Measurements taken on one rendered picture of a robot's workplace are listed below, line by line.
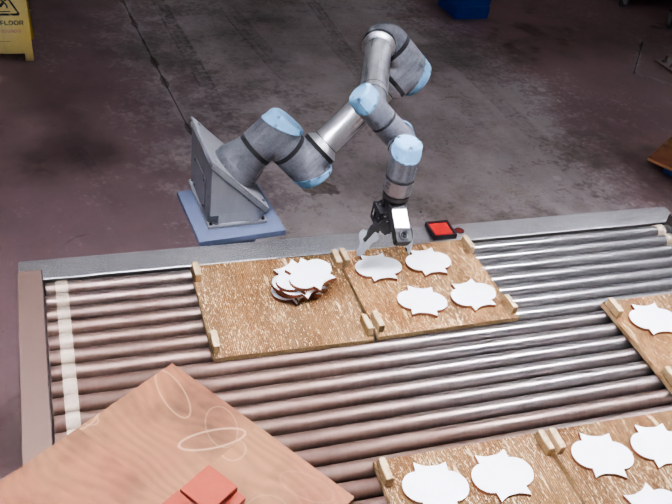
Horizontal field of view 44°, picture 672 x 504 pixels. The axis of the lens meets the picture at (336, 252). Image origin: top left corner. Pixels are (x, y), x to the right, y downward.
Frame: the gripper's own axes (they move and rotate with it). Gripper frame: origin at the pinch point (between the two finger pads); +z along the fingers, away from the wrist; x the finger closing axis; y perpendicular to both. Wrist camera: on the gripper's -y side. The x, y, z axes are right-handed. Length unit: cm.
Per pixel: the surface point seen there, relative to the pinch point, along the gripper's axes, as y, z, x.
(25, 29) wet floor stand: 330, 85, 102
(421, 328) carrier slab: -22.3, 6.1, -4.4
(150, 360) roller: -22, 10, 64
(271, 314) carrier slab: -12.1, 7.5, 33.1
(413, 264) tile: 2.0, 4.7, -10.6
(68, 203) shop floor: 176, 103, 81
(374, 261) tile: 4.5, 5.1, 0.2
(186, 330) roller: -13, 11, 55
